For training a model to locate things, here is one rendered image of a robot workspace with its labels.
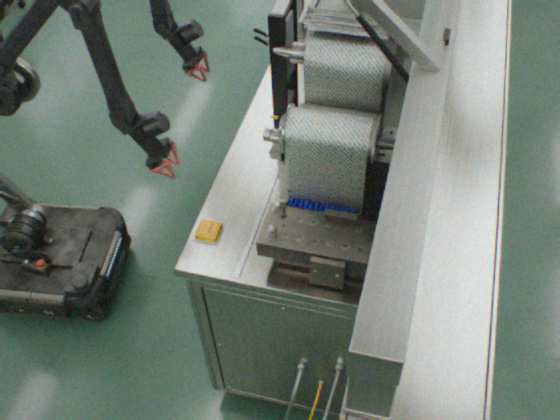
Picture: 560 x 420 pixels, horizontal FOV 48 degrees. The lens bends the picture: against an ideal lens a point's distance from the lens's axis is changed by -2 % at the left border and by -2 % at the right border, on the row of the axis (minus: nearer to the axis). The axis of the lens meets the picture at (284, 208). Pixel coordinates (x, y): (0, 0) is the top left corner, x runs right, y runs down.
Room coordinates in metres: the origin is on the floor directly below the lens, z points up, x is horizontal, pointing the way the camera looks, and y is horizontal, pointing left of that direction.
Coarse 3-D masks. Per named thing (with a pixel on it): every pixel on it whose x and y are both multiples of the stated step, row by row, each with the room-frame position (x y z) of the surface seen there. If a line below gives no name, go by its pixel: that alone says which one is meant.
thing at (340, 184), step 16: (288, 160) 1.34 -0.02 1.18; (304, 160) 1.32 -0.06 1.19; (288, 176) 1.34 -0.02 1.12; (304, 176) 1.32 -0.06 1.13; (320, 176) 1.31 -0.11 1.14; (336, 176) 1.30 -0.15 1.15; (352, 176) 1.28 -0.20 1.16; (288, 192) 1.34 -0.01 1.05; (304, 192) 1.33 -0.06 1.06; (320, 192) 1.31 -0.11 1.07; (336, 192) 1.30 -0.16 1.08; (352, 192) 1.28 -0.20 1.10; (352, 208) 1.28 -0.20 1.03
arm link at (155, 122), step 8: (136, 112) 1.51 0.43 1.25; (152, 112) 1.48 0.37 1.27; (120, 120) 1.45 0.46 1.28; (136, 120) 1.48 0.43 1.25; (144, 120) 1.46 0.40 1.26; (152, 120) 1.45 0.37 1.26; (160, 120) 1.46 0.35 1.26; (168, 120) 1.49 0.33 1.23; (120, 128) 1.45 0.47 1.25; (128, 128) 1.44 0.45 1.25; (144, 128) 1.45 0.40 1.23; (152, 128) 1.45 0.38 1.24; (160, 128) 1.44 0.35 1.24; (168, 128) 1.46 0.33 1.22; (152, 136) 1.45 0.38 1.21
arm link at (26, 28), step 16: (48, 0) 1.47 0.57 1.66; (64, 0) 1.46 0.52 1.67; (80, 0) 1.45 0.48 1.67; (96, 0) 1.50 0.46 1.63; (32, 16) 1.48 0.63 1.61; (48, 16) 1.48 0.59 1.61; (16, 32) 1.49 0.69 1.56; (32, 32) 1.49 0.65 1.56; (0, 48) 1.50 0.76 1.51; (16, 48) 1.50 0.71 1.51; (0, 64) 1.49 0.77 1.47; (0, 80) 1.48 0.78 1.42
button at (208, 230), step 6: (204, 222) 1.34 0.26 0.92; (210, 222) 1.34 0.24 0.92; (216, 222) 1.34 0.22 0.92; (198, 228) 1.32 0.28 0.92; (204, 228) 1.32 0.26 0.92; (210, 228) 1.32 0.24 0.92; (216, 228) 1.32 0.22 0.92; (198, 234) 1.29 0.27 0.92; (204, 234) 1.29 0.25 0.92; (210, 234) 1.29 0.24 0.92; (216, 234) 1.29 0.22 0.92; (204, 240) 1.29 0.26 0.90; (210, 240) 1.28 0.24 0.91; (216, 240) 1.28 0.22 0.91
